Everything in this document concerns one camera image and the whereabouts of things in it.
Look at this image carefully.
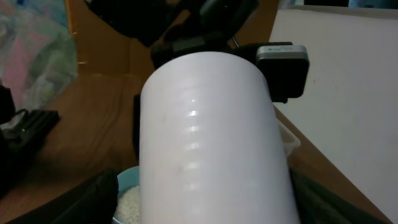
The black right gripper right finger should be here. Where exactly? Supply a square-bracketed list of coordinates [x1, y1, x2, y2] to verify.
[289, 169, 384, 224]

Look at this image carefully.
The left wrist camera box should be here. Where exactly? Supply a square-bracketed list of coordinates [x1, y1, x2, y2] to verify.
[256, 45, 310, 103]

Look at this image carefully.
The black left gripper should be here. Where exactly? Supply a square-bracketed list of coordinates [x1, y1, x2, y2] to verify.
[86, 0, 293, 69]

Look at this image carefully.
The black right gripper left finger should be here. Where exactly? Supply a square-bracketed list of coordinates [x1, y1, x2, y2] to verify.
[8, 169, 118, 224]

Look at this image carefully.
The pink plastic cup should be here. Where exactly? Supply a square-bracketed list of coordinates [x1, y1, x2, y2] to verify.
[139, 52, 300, 223]

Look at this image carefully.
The clear plastic bin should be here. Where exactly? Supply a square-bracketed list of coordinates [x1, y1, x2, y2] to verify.
[278, 121, 301, 157]

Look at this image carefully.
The light blue rice bowl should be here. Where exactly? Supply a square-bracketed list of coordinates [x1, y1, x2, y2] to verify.
[113, 166, 140, 224]

